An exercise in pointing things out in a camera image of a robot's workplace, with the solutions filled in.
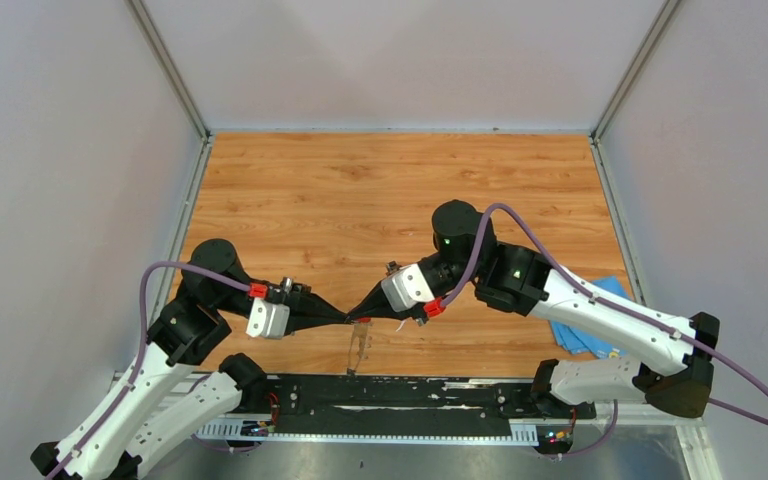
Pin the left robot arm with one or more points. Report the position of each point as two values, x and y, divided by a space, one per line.
159 358

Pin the aluminium rail base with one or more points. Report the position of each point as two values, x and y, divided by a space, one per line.
234 412

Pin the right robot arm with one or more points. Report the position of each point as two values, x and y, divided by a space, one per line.
665 360

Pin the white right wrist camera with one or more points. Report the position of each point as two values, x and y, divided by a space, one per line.
406 288

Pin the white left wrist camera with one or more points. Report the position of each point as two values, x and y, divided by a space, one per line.
267 320

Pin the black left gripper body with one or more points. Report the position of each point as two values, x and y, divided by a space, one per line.
291 295

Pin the metal key organizer plate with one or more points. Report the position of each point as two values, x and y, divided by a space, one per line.
358 346

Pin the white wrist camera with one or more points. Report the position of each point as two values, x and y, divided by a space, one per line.
267 320
406 288

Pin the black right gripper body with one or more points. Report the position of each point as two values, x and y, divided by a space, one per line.
447 276

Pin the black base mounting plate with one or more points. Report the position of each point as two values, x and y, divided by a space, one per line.
378 406

